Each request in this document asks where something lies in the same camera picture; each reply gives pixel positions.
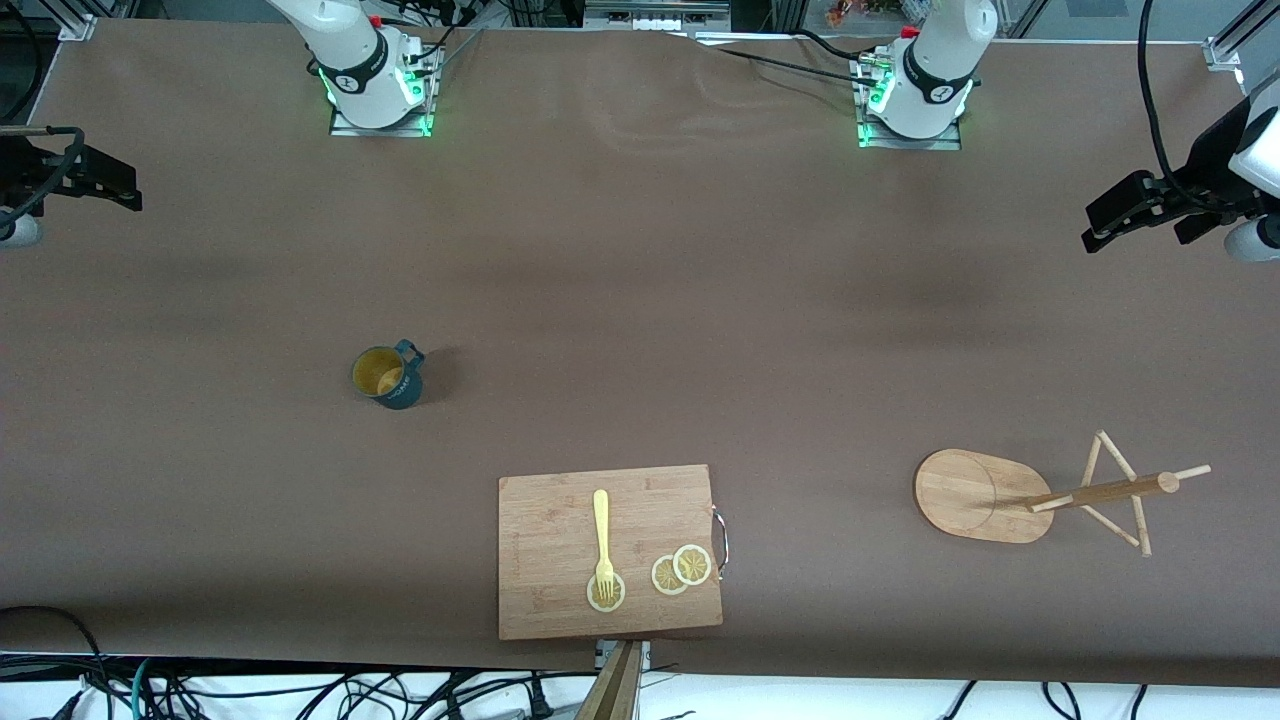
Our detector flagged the dark teal mug yellow inside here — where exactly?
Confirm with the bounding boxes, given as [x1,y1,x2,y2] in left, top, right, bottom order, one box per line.
[350,338,426,411]

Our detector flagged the wooden mug rack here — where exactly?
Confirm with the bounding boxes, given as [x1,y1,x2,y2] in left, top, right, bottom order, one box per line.
[914,430,1213,558]

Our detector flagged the colourful small items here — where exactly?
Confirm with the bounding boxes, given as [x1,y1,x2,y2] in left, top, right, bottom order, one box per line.
[825,0,901,27]

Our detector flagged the brown table cloth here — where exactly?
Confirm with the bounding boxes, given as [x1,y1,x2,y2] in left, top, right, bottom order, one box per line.
[0,18,1280,689]

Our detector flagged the white power strip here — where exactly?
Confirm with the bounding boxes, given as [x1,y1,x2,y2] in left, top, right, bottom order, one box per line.
[585,0,731,31]

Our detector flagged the yellow plastic fork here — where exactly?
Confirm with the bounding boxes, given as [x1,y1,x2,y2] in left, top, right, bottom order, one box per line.
[593,489,617,606]

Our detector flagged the aluminium frame corner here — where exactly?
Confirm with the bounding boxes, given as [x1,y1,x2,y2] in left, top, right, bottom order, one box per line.
[55,0,101,43]
[1205,0,1280,73]

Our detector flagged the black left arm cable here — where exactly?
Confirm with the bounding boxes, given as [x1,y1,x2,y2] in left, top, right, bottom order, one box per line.
[1137,0,1233,213]

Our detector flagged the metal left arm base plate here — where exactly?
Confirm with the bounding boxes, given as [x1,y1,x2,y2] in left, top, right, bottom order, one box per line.
[855,50,963,151]

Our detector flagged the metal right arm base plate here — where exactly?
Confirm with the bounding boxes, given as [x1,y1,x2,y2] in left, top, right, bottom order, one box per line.
[328,45,441,138]

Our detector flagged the black table cable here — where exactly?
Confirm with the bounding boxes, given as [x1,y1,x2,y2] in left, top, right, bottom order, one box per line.
[715,45,883,89]
[795,28,873,65]

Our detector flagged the black looped floor cable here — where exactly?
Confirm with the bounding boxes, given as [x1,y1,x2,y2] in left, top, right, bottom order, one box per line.
[0,605,113,720]

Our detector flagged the wooden cutting board metal handle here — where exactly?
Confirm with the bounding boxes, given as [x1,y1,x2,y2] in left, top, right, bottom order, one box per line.
[497,463,731,642]

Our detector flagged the metal post bracket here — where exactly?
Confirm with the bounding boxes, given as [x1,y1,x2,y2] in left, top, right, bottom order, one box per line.
[595,640,652,673]

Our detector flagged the wooden post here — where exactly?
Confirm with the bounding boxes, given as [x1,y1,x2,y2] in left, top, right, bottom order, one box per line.
[575,641,643,720]

